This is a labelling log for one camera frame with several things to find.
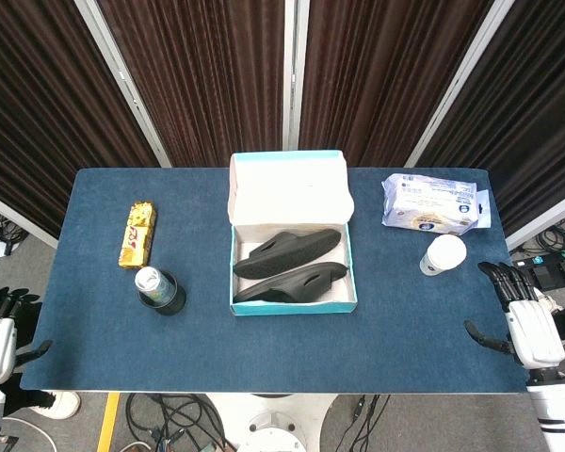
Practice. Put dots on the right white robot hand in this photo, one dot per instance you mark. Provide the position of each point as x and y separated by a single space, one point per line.
534 334

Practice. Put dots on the black rubber slipper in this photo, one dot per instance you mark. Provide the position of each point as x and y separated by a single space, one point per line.
282 285
287 249

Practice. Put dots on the light blue shoe box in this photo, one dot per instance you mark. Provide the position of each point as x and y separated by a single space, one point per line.
289 193

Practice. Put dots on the white black sneaker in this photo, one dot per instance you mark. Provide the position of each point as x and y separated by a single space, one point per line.
61 406
553 301

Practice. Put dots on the white lidded paper cup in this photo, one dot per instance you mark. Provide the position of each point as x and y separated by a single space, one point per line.
445 252

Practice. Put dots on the dark blue table cloth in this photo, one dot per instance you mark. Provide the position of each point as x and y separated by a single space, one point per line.
122 348

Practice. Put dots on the yellow floor tape strip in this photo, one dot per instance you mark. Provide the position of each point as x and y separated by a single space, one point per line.
108 424

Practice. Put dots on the green drink can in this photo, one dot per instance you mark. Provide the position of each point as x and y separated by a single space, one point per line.
150 282

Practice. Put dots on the purple wet wipes pack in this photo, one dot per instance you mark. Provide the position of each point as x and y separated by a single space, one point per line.
428 207

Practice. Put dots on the yellow snack package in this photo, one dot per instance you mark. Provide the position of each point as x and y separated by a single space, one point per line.
137 235

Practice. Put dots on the brown pleated curtain panel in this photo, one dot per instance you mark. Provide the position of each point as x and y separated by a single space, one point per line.
207 80
37 117
527 117
386 80

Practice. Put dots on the white partition frame post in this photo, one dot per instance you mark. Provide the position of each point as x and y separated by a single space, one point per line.
122 80
461 80
294 70

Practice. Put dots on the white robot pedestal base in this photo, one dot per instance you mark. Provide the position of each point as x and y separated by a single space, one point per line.
273 424

